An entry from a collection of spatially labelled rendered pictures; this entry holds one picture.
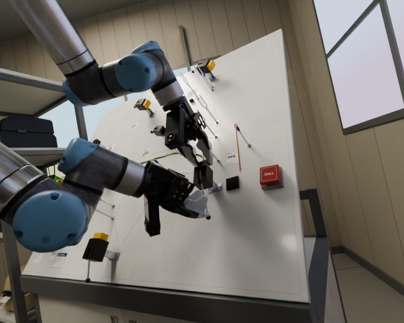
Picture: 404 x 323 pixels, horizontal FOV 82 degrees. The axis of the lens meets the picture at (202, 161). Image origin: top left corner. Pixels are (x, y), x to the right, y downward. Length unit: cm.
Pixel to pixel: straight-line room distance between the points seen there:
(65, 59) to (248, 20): 284
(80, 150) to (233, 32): 286
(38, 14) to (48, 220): 37
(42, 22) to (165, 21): 286
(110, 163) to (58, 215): 18
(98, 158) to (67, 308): 82
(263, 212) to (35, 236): 47
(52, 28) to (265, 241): 62
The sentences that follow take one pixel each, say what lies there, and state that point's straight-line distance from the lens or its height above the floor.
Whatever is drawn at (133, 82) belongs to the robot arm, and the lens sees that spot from 52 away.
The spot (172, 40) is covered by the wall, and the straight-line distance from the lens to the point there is 324.
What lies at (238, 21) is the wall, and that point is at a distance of 327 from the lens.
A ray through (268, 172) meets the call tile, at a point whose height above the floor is 112.
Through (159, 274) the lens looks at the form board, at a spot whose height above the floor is 90.
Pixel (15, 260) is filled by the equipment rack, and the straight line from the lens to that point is 143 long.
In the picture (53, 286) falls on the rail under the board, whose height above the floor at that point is 84.
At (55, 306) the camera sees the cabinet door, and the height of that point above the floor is 73.
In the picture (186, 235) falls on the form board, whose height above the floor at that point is 98.
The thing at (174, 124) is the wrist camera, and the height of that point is 129.
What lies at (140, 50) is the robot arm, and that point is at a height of 147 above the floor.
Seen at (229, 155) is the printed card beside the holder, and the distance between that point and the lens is 76.
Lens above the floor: 115
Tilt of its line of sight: 3 degrees up
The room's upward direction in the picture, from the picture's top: 11 degrees counter-clockwise
